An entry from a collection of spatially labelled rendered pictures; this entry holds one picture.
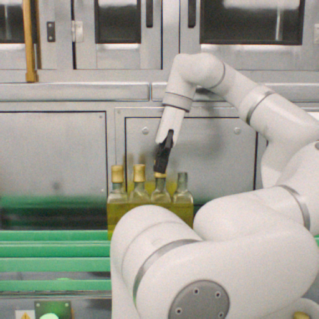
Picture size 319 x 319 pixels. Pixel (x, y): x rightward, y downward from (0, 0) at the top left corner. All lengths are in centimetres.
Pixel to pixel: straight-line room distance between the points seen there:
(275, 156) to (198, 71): 25
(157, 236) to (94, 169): 69
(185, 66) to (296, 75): 42
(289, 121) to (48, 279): 63
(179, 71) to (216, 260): 56
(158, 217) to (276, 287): 13
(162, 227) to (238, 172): 67
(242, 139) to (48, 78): 62
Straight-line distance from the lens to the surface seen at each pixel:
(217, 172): 95
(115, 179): 78
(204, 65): 70
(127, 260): 32
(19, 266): 79
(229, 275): 28
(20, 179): 105
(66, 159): 99
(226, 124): 94
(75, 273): 76
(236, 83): 78
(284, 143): 60
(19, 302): 81
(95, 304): 77
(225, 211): 36
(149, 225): 32
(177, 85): 75
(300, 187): 45
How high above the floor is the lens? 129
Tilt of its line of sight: 9 degrees down
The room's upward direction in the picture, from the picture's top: straight up
